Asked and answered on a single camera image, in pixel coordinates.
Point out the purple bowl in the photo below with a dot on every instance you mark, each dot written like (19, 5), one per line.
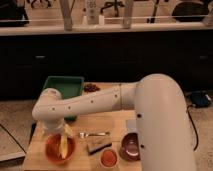
(129, 149)

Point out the red bowl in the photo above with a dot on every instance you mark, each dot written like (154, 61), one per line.
(52, 149)

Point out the green plastic tray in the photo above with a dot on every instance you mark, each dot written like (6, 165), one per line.
(68, 86)

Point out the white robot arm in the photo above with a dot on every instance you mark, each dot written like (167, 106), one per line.
(162, 122)

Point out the blue object on floor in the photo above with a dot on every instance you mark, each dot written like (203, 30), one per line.
(200, 99)

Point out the small orange cup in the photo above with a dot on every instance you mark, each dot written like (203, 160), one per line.
(108, 158)

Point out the metal spoon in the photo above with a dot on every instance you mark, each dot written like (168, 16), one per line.
(86, 134)

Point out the brown sponge block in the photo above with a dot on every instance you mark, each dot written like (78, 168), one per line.
(97, 144)

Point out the yellow banana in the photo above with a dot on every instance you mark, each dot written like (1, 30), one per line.
(63, 147)

